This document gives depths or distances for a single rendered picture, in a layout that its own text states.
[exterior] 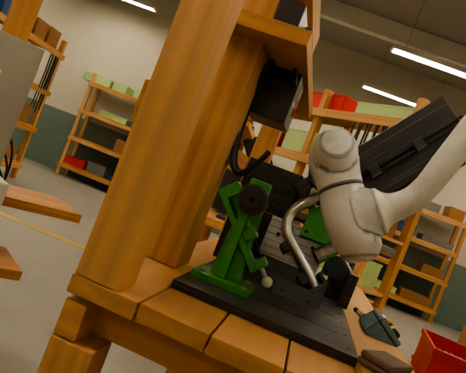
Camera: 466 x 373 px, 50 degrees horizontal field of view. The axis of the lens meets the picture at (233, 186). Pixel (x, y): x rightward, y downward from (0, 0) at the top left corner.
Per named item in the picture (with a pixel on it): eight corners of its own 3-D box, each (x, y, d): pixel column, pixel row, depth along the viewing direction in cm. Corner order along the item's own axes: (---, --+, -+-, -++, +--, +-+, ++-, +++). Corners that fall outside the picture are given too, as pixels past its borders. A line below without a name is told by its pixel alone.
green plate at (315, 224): (333, 254, 151) (356, 192, 157) (336, 249, 143) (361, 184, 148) (297, 239, 153) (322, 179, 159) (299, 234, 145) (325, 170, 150)
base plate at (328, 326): (333, 288, 210) (334, 283, 210) (354, 368, 101) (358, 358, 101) (241, 250, 217) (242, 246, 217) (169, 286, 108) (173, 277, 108)
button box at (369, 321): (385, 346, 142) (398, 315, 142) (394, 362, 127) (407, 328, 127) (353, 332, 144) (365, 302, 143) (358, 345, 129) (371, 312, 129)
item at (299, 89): (288, 133, 159) (305, 89, 159) (285, 124, 142) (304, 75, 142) (251, 121, 161) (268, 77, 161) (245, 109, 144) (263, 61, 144)
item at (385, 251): (385, 254, 170) (387, 246, 170) (392, 259, 154) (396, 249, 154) (278, 212, 176) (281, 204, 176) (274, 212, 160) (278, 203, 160)
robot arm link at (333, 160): (301, 151, 120) (314, 202, 116) (306, 124, 105) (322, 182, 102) (345, 141, 120) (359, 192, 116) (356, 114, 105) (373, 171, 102)
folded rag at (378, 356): (380, 363, 105) (385, 349, 105) (413, 383, 99) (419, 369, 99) (354, 361, 98) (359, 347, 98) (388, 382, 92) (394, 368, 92)
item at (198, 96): (238, 243, 237) (313, 53, 236) (117, 292, 90) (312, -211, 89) (221, 236, 238) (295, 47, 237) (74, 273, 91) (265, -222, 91)
